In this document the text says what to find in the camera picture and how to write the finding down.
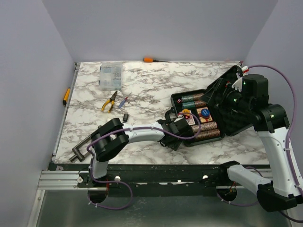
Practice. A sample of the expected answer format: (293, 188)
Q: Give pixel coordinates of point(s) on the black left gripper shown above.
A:
(173, 145)

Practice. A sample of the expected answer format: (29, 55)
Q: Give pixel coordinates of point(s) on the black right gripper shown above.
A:
(223, 106)

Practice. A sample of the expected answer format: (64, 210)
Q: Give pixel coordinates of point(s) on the brown 100 chip roll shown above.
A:
(202, 136)
(214, 133)

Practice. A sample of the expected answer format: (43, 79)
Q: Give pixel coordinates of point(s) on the blue small blind button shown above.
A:
(205, 113)

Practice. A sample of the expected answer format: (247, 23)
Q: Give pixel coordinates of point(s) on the black poker set case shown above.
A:
(229, 123)

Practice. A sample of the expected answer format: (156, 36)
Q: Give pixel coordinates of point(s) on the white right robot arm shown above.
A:
(283, 191)

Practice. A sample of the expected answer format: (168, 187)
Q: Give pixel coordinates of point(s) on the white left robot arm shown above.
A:
(109, 140)

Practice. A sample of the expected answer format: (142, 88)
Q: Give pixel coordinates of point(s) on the red card deck with all-in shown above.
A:
(190, 119)

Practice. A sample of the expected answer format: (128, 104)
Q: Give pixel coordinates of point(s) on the yellow big blind button in case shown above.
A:
(186, 112)

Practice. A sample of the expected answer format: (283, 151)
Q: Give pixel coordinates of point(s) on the tan 10 chip roll in case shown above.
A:
(210, 126)

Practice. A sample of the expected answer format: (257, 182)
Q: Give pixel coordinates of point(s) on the green chip roll lower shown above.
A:
(188, 105)

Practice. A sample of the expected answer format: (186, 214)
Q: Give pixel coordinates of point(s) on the green chip roll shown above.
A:
(190, 98)
(188, 105)

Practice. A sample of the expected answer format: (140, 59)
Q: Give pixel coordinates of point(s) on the brown chip roll lower in case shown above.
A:
(199, 103)

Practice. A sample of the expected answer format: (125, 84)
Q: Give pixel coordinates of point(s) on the green chip roll upper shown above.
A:
(190, 98)

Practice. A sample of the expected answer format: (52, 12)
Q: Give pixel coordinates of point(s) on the blue small screwdriver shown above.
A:
(122, 103)

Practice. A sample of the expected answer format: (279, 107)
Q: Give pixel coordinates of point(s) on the clear plastic organizer box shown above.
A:
(110, 76)

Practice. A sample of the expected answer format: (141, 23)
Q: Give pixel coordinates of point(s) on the yellow utility knife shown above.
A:
(66, 97)

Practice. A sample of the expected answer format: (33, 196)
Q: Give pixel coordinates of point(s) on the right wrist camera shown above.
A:
(237, 85)

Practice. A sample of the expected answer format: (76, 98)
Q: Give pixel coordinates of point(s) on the yellow handle pliers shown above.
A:
(109, 104)

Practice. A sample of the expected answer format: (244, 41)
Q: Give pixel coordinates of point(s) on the orange handle screwdriver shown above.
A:
(151, 60)

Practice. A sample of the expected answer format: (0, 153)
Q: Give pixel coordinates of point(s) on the dark grey door handle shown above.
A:
(77, 154)

